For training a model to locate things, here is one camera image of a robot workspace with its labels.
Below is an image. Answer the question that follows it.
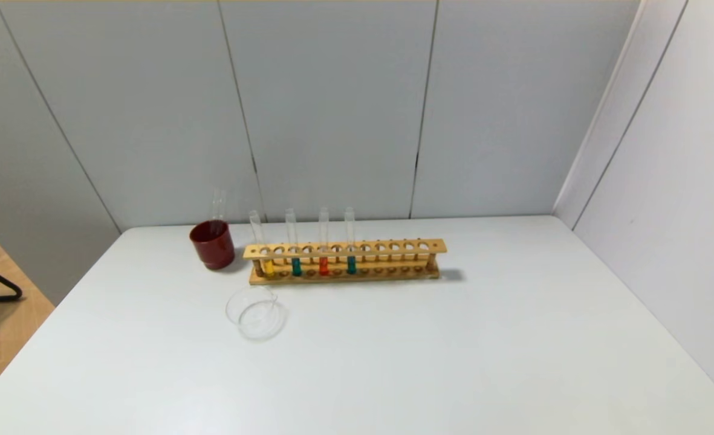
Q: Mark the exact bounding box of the test tube with red pigment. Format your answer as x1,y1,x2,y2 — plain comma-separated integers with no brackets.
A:
318,207,330,277

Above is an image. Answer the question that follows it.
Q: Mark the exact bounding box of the test tube with yellow pigment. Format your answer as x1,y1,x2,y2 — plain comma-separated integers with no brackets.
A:
248,210,276,277

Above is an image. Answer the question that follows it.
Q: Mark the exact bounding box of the clear glass beaker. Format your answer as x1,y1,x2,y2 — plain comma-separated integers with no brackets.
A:
225,286,287,342

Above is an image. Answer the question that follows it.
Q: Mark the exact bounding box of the wooden test tube rack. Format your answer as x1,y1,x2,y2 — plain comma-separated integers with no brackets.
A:
242,238,448,286

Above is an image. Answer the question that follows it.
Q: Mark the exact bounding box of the dark red cup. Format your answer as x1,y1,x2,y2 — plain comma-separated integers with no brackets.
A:
189,220,236,271

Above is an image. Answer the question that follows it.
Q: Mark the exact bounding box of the test tube with blue pigment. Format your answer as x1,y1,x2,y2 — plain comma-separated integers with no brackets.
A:
344,207,357,276

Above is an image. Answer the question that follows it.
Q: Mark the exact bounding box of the test tube with green pigment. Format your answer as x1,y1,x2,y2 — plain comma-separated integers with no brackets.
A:
285,208,303,277

